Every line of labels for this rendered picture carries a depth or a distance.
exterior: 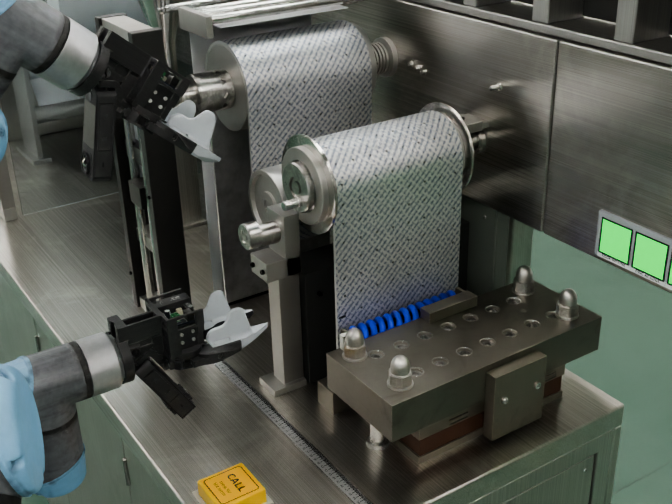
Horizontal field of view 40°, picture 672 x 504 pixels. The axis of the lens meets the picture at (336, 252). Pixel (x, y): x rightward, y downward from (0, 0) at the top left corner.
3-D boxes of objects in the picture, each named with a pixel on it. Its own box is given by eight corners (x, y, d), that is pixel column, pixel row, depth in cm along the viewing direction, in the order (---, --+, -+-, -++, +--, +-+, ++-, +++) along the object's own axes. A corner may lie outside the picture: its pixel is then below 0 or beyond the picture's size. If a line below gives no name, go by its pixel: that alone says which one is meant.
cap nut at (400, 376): (381, 382, 126) (381, 354, 124) (402, 373, 128) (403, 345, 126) (397, 394, 124) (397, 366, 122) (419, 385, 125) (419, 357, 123)
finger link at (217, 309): (251, 283, 129) (196, 306, 123) (254, 319, 131) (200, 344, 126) (238, 275, 131) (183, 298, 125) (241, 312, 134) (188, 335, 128)
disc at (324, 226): (283, 214, 142) (278, 122, 135) (286, 213, 142) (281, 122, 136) (336, 249, 131) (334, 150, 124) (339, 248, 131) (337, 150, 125)
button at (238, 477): (197, 494, 126) (196, 480, 125) (243, 474, 130) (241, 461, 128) (221, 523, 121) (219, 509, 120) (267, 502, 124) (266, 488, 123)
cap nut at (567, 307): (549, 313, 142) (551, 287, 140) (566, 306, 144) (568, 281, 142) (567, 323, 139) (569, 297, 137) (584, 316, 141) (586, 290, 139)
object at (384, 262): (336, 337, 139) (332, 225, 131) (455, 292, 151) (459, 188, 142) (337, 338, 139) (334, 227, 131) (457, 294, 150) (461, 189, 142)
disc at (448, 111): (411, 178, 154) (413, 92, 148) (414, 177, 154) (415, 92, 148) (470, 207, 143) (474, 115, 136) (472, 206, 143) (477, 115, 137)
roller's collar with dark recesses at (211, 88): (185, 109, 149) (181, 70, 147) (218, 102, 152) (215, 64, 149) (202, 119, 145) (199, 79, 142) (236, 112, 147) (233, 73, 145)
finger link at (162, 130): (201, 146, 114) (140, 110, 109) (194, 156, 114) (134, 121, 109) (189, 138, 118) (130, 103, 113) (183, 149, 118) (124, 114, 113)
